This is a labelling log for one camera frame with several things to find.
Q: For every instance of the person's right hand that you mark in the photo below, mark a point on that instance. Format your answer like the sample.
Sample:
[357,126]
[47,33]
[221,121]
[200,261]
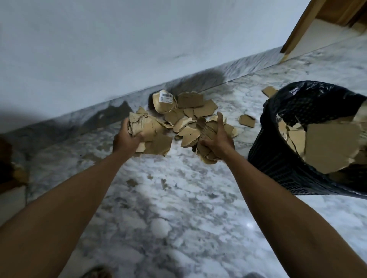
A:
[219,144]

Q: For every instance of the person's left hand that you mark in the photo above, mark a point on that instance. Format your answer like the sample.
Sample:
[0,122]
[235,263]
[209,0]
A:
[123,143]

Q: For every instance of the person's left thumb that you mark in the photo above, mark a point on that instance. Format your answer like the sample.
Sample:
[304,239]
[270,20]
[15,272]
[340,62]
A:
[125,126]

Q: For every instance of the person's right thumb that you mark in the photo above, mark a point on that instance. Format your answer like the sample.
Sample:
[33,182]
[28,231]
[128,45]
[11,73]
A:
[220,123]

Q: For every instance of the handful of brown cardboard scraps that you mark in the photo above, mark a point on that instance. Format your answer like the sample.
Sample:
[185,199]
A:
[153,134]
[200,129]

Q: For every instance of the person's left forearm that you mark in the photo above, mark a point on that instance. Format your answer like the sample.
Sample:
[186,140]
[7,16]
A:
[57,220]

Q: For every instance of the person's right forearm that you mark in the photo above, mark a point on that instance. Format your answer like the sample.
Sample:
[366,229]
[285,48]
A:
[286,217]

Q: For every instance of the small torn cardboard piece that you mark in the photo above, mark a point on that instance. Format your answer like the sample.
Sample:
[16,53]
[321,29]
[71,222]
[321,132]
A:
[247,120]
[269,91]

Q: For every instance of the pile of torn cardboard pieces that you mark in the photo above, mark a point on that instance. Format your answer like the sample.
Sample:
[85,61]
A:
[190,107]

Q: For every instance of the cardboard piece with white label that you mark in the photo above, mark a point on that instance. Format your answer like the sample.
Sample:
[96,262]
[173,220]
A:
[163,101]

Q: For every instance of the black mesh waste bin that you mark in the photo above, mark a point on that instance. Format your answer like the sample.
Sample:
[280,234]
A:
[272,160]

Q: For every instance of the heap of cardboard scraps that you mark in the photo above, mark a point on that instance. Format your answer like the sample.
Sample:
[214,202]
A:
[292,134]

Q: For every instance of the black plastic bin bag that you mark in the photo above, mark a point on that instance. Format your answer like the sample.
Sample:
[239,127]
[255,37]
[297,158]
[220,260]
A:
[306,100]

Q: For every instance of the large torn cardboard sheet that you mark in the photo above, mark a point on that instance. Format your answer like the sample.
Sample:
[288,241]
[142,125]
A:
[329,146]

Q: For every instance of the wooden door frame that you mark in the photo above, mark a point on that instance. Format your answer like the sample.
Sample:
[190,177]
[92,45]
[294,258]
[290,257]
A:
[304,27]

